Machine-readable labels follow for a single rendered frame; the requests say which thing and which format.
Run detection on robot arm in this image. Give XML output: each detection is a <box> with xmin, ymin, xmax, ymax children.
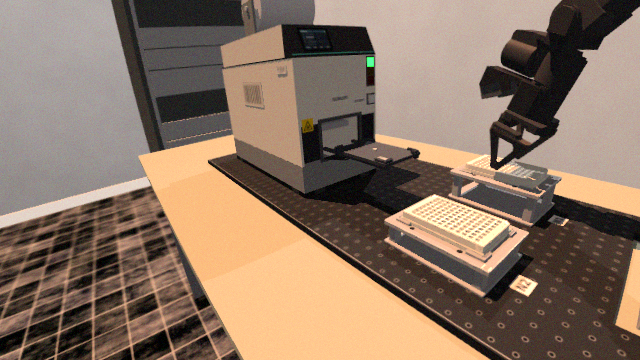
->
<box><xmin>479</xmin><ymin>0</ymin><xmax>640</xmax><ymax>118</ymax></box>

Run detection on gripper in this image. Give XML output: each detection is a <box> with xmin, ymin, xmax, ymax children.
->
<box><xmin>490</xmin><ymin>85</ymin><xmax>569</xmax><ymax>171</ymax></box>

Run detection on cream label with n2 text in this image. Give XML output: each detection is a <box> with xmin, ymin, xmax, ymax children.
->
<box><xmin>509</xmin><ymin>275</ymin><xmax>538</xmax><ymax>296</ymax></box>

